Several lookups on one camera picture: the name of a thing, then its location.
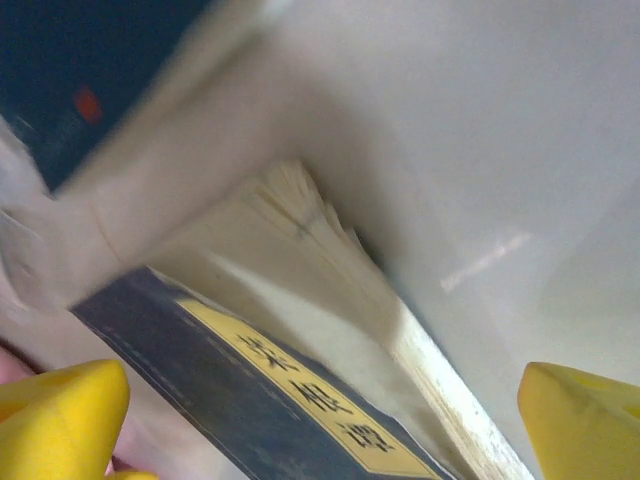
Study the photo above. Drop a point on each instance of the plain dark blue book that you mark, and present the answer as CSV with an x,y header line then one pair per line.
x,y
75,60

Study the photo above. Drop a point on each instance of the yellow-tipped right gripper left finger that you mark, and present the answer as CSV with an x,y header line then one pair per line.
x,y
55,420

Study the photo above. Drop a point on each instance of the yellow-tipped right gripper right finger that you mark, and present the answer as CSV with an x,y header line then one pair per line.
x,y
585,430

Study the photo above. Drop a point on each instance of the dark blue book yellow label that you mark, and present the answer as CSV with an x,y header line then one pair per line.
x,y
225,380

